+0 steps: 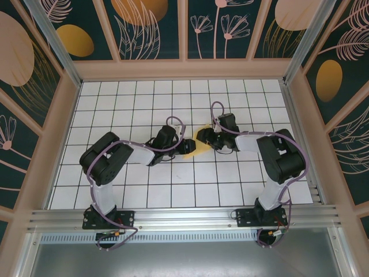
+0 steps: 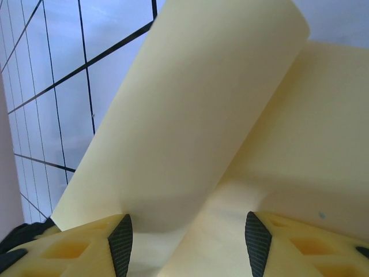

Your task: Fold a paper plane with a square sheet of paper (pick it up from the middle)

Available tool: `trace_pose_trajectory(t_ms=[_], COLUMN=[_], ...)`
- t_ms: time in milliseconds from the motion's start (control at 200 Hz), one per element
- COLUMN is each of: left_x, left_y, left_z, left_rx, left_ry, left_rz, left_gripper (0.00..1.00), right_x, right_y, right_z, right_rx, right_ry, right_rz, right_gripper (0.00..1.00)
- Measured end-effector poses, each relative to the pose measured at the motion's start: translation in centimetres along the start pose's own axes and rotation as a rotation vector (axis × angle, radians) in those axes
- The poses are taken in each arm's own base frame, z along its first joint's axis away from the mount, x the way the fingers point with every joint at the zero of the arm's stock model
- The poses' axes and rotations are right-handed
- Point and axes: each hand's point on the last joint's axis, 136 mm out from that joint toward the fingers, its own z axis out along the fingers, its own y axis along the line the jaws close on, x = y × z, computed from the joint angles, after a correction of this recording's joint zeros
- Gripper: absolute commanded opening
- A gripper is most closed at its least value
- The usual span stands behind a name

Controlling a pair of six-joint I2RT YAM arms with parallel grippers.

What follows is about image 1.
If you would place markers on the aluminium side rail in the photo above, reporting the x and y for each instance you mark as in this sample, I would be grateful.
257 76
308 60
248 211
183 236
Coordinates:
289 99

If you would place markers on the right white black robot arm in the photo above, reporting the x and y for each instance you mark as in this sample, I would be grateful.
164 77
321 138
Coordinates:
282 158

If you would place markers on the grey sheet metal panel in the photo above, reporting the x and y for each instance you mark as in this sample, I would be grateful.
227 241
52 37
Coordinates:
184 259

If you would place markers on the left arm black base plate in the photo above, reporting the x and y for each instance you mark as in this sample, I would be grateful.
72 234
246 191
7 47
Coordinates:
127 217

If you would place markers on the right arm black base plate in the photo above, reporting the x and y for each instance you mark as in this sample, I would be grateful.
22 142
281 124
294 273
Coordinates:
245 217

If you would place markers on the aluminium frame post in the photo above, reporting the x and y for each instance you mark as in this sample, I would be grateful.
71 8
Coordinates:
309 40
60 49

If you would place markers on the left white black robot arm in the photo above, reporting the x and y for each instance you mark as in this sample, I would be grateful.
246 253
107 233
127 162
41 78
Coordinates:
103 161

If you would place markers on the long aluminium mounting rail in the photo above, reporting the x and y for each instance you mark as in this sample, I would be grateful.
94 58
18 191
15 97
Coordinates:
184 216

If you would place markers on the yellow cloth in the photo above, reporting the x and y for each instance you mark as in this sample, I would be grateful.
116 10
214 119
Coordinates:
201 150

